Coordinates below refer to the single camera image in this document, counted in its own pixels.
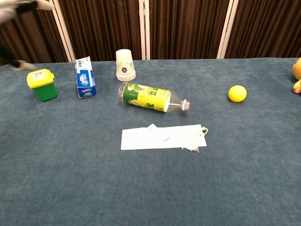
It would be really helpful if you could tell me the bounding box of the white paper cup stack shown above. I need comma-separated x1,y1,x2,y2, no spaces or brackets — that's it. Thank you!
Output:
115,49,137,82

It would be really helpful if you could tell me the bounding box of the blue toothpaste box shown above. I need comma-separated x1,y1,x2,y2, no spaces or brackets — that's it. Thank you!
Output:
75,56,97,99

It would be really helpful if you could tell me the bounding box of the yellow ball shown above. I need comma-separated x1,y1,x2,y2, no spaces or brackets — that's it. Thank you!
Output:
228,85,247,103

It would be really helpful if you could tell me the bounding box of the green bin with yellow lid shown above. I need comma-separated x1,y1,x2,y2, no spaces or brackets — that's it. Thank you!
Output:
26,68,58,102

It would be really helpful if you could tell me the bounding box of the brown folding screen panel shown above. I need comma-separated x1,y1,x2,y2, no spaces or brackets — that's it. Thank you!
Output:
0,0,76,66
225,0,301,59
54,0,146,62
141,0,239,60

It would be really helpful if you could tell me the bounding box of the yellow duck plush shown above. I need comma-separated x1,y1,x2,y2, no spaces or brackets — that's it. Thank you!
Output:
292,57,301,94

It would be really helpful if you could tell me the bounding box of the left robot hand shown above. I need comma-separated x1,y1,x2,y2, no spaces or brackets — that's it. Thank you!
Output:
0,0,54,72

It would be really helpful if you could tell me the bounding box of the white paper sheet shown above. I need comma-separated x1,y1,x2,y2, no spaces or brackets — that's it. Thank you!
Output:
120,124,209,154

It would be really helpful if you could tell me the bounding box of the green label plastic bottle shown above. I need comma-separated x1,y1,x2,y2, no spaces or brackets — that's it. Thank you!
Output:
118,82,191,113

